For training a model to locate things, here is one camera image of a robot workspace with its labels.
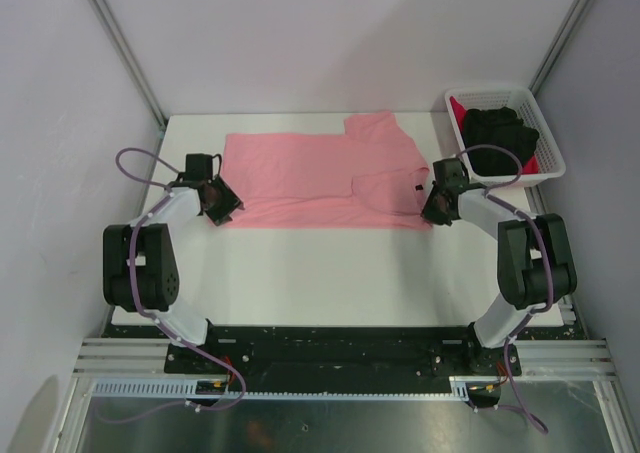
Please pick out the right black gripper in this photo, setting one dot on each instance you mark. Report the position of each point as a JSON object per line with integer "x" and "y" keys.
{"x": 430, "y": 214}

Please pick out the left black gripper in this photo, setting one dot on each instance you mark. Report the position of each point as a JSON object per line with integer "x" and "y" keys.
{"x": 231, "y": 202}

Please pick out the pink t shirt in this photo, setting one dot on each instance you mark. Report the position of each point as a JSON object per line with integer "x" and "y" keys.
{"x": 371, "y": 176}

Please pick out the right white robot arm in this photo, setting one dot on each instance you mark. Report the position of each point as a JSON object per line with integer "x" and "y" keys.
{"x": 534, "y": 267}

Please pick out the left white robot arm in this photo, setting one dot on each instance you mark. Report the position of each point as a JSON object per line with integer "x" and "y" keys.
{"x": 140, "y": 270}

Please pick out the red t shirt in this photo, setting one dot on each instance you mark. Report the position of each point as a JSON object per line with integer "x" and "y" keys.
{"x": 459, "y": 112}

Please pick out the black t shirt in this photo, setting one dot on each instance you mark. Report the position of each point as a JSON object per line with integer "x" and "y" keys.
{"x": 501, "y": 128}

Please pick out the white plastic basket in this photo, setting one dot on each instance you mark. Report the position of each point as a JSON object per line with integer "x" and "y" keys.
{"x": 550, "y": 162}

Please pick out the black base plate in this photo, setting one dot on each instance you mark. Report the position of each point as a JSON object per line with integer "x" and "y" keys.
{"x": 340, "y": 360}

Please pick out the aluminium frame rail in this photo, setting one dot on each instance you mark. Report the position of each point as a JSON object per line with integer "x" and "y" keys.
{"x": 541, "y": 360}

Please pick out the right aluminium frame post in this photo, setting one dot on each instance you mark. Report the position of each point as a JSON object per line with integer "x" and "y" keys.
{"x": 568, "y": 28}

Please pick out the aluminium frame post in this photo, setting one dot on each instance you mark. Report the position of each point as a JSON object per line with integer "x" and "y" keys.
{"x": 123, "y": 50}
{"x": 568, "y": 28}

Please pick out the left aluminium frame post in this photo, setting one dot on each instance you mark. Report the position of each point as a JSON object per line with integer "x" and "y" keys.
{"x": 123, "y": 50}

